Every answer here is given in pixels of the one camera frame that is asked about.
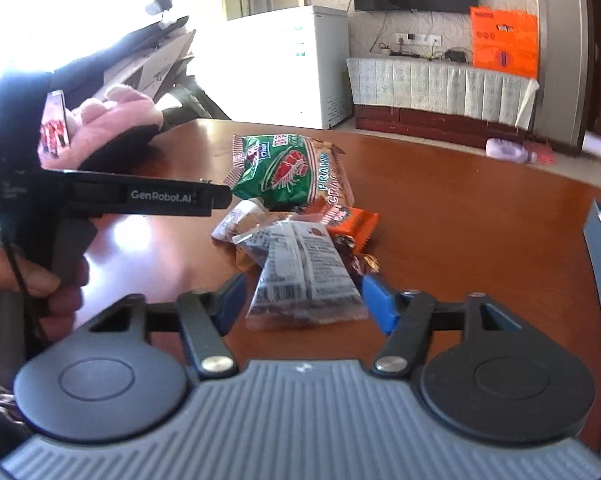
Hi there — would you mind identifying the orange wafer snack packet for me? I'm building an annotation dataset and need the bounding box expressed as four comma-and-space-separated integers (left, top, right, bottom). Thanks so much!
303, 197, 380, 252

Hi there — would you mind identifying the clear black-print snack packet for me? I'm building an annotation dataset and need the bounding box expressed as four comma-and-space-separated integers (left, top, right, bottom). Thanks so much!
233, 219, 368, 330

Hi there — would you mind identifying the green prawn cracker bag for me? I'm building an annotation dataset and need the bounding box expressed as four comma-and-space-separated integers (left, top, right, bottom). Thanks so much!
224, 133, 355, 210

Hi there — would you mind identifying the person's left hand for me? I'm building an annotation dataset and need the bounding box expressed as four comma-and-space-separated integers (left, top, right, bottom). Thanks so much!
0, 248, 90, 342

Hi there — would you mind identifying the small brown candy wrapper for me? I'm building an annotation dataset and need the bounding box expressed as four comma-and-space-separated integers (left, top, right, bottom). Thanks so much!
332, 235, 380, 282

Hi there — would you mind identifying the smartphone with red screen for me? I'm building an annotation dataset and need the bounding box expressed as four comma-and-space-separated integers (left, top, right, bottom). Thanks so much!
39, 90, 70, 158

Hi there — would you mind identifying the folded grey chair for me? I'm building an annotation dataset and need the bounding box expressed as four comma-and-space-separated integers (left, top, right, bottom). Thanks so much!
52, 0, 229, 129

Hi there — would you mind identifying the purple detergent bottle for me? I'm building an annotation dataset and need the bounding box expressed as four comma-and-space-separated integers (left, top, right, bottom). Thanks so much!
485, 138, 536, 164

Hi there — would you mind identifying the dark red TV cabinet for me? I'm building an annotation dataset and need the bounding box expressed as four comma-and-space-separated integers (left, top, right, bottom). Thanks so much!
354, 105, 527, 148

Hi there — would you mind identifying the white lace cabinet cloth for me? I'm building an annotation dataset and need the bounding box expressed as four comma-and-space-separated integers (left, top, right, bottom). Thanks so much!
347, 56, 539, 130

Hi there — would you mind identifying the white chest freezer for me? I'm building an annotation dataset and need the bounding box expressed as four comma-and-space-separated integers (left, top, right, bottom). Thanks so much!
192, 6, 353, 129

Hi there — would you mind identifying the black router box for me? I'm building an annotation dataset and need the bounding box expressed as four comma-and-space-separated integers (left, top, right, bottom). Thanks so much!
444, 49, 469, 64

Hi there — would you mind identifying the orange gift box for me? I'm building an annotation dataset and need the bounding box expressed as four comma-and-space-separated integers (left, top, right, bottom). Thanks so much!
470, 6, 538, 79

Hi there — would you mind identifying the white wall power strip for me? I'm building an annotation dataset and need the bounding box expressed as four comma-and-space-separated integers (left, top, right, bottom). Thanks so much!
394, 32, 443, 47

